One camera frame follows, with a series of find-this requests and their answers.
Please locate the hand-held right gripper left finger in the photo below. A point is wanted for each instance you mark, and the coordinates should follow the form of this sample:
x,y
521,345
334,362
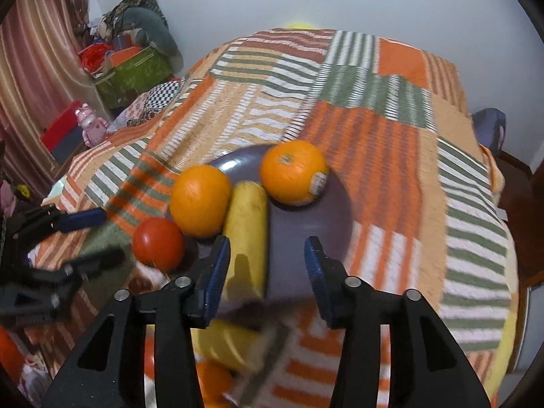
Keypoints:
x,y
217,270

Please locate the red tomato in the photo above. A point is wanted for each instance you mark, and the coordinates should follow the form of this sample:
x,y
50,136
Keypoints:
x,y
157,244

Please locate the striped patchwork blanket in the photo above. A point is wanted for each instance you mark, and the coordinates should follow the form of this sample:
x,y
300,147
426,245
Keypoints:
x,y
382,157

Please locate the striped brown curtain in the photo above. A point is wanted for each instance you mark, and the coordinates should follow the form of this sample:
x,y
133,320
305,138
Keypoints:
x,y
34,72

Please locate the yellow banana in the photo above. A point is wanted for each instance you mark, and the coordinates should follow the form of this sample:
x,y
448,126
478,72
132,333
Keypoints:
x,y
246,229
231,346

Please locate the grey cushion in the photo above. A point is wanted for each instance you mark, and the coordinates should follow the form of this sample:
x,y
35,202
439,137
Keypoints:
x,y
157,29

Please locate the blue chair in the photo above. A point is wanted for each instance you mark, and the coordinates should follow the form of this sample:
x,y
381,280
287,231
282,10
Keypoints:
x,y
491,129

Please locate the green storage box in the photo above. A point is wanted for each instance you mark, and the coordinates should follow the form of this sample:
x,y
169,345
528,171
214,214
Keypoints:
x,y
131,74

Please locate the orange with sticker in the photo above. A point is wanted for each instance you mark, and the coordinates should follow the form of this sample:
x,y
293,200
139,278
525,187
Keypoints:
x,y
291,172

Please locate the plain orange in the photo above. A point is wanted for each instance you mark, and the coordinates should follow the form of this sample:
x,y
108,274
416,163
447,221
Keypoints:
x,y
199,202

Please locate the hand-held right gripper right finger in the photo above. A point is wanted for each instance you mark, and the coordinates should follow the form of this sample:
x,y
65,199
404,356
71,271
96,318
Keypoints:
x,y
315,270

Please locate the red plastic bag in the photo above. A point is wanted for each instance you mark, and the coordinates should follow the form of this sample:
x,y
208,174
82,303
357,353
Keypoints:
x,y
91,57

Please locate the red box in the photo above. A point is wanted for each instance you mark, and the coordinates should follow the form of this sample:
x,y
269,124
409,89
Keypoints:
x,y
61,129

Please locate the checkered cloth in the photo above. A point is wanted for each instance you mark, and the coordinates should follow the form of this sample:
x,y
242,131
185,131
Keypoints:
x,y
163,91

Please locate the camouflage cloth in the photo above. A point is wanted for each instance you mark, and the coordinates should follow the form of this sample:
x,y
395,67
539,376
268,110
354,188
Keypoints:
x,y
134,2

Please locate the pink toy figure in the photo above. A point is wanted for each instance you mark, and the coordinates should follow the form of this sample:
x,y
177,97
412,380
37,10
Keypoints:
x,y
91,125

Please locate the purple plate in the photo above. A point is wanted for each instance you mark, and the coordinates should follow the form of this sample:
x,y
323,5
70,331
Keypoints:
x,y
293,238

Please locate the small orange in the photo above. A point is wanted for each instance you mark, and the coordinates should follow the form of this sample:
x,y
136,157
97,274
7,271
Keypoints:
x,y
214,382

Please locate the wooden furniture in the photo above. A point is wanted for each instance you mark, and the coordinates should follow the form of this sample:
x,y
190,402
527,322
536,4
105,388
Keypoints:
x,y
520,216

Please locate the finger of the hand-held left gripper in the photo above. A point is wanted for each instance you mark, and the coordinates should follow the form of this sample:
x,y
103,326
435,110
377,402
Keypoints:
x,y
97,260
83,219

